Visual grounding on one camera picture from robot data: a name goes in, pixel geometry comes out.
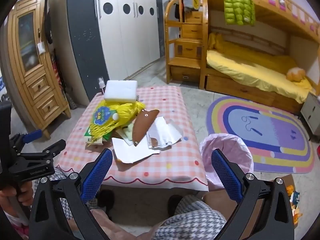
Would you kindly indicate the small spray bottle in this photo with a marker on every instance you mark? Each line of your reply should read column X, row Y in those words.
column 101, row 85

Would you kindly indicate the trash bin with pink bag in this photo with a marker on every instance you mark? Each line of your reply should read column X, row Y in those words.
column 235, row 145

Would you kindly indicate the white green milk carton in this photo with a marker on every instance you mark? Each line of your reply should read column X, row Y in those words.
column 90, row 136

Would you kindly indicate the orange plush toy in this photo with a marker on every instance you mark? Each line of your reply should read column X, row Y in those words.
column 295, row 74

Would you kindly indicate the colourful leaning bundle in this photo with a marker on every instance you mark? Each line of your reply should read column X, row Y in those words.
column 57, row 75

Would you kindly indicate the grey nightstand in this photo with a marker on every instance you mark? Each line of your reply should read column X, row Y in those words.
column 311, row 110

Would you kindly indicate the cardboard box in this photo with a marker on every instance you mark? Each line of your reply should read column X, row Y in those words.
column 291, row 178

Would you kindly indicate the wooden bunk bed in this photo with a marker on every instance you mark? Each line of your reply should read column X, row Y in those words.
column 240, row 87

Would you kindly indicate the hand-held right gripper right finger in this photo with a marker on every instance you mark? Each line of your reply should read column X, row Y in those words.
column 226, row 175

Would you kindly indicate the white crumpled wrapper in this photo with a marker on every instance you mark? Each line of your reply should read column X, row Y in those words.
column 170, row 132

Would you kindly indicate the yellow mesh bag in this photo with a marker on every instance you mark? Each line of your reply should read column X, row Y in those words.
column 122, row 115

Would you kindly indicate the black hanging bag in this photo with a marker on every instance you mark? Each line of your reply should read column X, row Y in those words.
column 47, row 27

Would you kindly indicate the yellow bedsheet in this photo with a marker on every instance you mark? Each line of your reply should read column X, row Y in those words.
column 250, row 67

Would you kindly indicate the person's left forearm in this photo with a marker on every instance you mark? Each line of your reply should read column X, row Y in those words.
column 16, row 228

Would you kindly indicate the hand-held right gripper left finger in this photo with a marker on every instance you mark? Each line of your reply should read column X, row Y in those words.
column 97, row 175

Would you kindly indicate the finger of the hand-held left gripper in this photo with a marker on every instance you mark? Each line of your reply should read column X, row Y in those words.
column 55, row 146
column 32, row 135

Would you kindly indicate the person's left hand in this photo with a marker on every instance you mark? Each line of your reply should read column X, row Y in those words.
column 15, row 192

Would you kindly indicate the wooden cabinet with drawers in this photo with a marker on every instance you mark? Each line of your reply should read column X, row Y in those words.
column 37, row 87

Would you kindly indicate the rainbow rug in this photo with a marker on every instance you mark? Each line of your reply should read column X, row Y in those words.
column 262, row 130

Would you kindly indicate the white paper sheet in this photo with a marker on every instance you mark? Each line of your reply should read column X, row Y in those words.
column 130, row 152

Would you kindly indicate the green puffer jacket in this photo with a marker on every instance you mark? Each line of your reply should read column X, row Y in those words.
column 237, row 7

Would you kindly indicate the wooden stair drawers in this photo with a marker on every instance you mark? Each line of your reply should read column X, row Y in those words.
column 188, row 47

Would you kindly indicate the white hanging tag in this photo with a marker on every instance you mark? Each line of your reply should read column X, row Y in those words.
column 40, row 47

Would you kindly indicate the white foam block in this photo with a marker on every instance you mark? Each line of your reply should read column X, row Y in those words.
column 121, row 91

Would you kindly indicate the pink checkered tablecloth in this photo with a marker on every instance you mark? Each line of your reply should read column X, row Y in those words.
column 170, row 110

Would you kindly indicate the person's right leg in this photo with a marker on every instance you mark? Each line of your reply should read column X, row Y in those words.
column 187, row 217

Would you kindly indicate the brown leather cutout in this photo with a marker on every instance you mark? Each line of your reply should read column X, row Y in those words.
column 141, row 127

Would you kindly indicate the white wardrobe with round holes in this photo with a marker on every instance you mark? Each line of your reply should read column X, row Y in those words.
column 125, row 42

